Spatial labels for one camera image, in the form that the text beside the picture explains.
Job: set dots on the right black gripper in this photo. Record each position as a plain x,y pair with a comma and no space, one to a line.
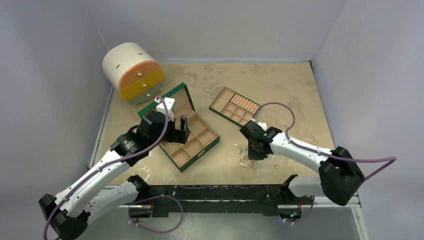
256,150

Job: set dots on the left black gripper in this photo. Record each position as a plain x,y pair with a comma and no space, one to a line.
176,135

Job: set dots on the green jewelry box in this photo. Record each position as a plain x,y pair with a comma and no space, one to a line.
201,139

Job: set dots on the green removable jewelry tray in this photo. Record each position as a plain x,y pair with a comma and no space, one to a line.
234,107

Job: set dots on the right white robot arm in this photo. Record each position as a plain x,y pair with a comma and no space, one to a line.
338,177

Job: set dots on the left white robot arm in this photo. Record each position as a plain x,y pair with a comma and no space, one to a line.
72,210

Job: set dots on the round three-drawer jewelry cabinet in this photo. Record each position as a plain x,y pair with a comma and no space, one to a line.
134,73

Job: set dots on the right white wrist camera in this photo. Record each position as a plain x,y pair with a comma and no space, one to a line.
263,125

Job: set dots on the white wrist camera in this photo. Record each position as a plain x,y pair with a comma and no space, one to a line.
166,106
263,125

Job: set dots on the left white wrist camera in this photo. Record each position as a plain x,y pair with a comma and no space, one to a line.
166,106

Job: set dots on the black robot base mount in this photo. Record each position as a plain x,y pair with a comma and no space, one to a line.
265,199

